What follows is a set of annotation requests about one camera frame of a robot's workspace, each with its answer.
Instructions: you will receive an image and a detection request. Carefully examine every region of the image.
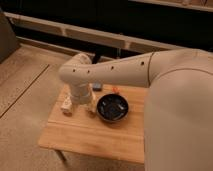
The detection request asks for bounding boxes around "black bowl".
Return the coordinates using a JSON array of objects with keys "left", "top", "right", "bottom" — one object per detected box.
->
[{"left": 97, "top": 94, "right": 129, "bottom": 122}]

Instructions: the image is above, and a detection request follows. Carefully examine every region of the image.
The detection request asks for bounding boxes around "wooden table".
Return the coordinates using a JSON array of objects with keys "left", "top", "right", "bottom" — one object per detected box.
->
[{"left": 38, "top": 85, "right": 147, "bottom": 164}]

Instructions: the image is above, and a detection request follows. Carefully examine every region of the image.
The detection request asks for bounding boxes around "blue eraser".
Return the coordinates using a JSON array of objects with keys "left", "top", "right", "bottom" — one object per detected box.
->
[{"left": 92, "top": 83, "right": 102, "bottom": 91}]

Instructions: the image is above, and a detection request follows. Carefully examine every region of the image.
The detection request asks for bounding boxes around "metal table leg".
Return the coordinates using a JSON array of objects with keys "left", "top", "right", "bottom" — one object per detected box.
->
[{"left": 55, "top": 150, "right": 67, "bottom": 162}]

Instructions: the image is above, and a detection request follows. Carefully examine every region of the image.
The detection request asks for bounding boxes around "small orange object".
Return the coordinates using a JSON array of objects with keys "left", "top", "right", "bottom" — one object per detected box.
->
[{"left": 112, "top": 87, "right": 119, "bottom": 94}]

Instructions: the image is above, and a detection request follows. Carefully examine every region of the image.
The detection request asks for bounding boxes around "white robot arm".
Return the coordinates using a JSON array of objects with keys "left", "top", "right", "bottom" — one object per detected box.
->
[{"left": 59, "top": 48, "right": 213, "bottom": 171}]

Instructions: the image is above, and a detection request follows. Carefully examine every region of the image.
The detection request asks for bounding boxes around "white bottle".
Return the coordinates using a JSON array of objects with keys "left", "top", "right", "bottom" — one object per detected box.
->
[{"left": 61, "top": 96, "right": 72, "bottom": 115}]

